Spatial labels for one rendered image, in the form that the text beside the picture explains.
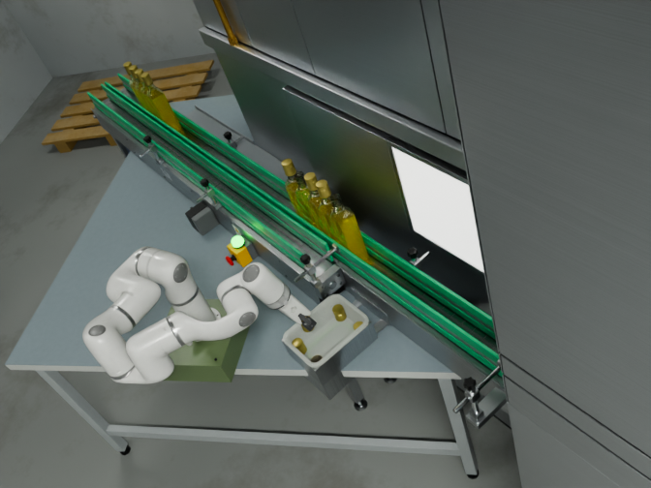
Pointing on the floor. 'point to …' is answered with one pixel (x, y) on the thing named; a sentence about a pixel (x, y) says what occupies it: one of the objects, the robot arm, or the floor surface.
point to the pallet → (197, 72)
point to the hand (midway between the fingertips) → (305, 320)
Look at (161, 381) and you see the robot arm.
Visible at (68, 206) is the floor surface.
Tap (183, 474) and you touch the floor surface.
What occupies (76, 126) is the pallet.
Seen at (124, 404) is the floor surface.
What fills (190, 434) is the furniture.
